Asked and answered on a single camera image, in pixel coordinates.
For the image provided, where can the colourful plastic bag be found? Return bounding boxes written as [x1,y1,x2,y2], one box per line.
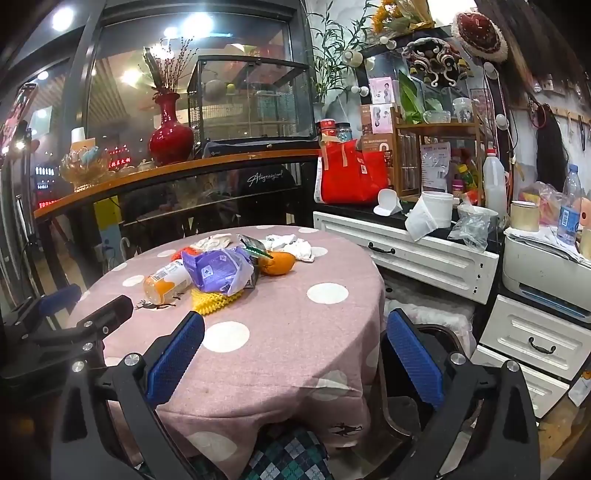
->
[519,181,561,227]

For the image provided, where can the red embroidered hat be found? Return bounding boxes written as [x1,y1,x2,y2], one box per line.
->
[451,11,509,61]

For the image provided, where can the vanity mirror with bulbs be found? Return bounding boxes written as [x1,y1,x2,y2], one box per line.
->
[351,25,513,153]

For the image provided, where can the green bamboo plant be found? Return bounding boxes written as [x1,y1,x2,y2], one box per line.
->
[308,0,370,104]

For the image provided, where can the black printed garment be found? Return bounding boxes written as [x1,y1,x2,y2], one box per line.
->
[231,164,298,217]

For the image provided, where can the purple plastic package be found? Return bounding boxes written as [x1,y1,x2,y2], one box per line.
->
[182,247,254,296]

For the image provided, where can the pink product box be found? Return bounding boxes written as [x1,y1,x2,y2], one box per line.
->
[368,77,398,106]

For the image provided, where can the green plaid cloth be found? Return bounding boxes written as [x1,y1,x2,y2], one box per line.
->
[240,427,333,480]

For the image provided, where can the white tissue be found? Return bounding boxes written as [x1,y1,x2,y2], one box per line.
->
[265,234,328,263]
[190,234,238,252]

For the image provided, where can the white plastic-wrapped bundle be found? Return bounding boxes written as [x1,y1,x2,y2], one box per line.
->
[383,272,476,342]

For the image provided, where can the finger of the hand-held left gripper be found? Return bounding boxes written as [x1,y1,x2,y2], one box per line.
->
[0,284,83,333]
[32,294,134,365]

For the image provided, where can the red vase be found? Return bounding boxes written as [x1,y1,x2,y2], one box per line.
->
[148,92,195,166]

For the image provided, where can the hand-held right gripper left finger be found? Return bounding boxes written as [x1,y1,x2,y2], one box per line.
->
[51,310,206,480]

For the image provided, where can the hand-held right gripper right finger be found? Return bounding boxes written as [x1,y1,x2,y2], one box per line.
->
[385,308,541,480]

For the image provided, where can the green leaf decoration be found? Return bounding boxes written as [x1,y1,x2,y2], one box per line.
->
[398,71,426,124]

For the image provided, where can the wooden shelf rack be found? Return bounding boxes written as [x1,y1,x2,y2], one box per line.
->
[392,104,488,195]

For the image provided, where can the glass display case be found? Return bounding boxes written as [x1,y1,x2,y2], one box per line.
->
[187,55,311,148]

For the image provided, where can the orange peel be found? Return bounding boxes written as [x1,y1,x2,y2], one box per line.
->
[257,251,296,277]

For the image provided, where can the brown trash bin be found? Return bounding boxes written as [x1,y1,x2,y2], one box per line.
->
[381,323,469,439]

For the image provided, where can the blue label water bottle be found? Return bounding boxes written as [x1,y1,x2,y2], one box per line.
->
[556,165,581,245]

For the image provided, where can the orange juice bottle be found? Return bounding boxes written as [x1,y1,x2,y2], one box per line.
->
[143,259,194,305]

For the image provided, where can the gold lotus ornament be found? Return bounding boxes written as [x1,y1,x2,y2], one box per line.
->
[60,145,114,192]

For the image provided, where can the wooden counter ledge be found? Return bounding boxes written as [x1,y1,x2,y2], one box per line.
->
[33,148,321,219]

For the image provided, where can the black hanging wig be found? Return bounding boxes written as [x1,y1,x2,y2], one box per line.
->
[537,117,566,190]

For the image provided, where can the dried flower branches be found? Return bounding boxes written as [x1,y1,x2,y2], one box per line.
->
[143,37,199,95]

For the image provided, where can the clear plastic bag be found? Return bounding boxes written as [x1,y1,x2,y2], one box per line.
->
[447,210,490,252]

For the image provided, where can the red tote bag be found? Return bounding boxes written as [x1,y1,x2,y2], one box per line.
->
[315,138,395,205]

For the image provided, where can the white plastic scoop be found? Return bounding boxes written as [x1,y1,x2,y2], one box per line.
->
[373,188,403,217]

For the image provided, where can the white printer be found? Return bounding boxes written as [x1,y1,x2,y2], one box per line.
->
[502,226,591,321]

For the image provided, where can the white label packet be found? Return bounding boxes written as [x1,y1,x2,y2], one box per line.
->
[420,142,451,192]

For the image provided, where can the white drawer unit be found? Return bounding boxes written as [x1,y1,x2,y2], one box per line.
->
[471,294,591,418]

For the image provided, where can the brown product box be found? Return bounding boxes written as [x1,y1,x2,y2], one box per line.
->
[361,104,395,137]

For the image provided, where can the ornate opera headdress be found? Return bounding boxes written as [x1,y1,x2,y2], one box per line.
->
[402,38,467,86]

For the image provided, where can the white wide drawer cabinet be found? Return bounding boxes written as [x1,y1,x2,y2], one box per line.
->
[313,211,500,305]

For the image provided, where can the green snack wrapper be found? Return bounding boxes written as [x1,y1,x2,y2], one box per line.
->
[236,234,274,258]

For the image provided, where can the sunflower bouquet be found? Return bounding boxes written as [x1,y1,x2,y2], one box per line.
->
[372,0,435,35]

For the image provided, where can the brown hair extensions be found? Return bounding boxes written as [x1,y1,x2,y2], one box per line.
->
[475,0,555,107]

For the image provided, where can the yellow corn cob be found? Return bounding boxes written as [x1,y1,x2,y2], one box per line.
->
[190,288,243,316]

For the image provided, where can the pink polka dot tablecloth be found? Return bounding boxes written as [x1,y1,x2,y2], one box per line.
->
[65,225,386,478]

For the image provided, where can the white jug red cap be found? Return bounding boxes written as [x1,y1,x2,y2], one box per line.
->
[482,148,509,217]

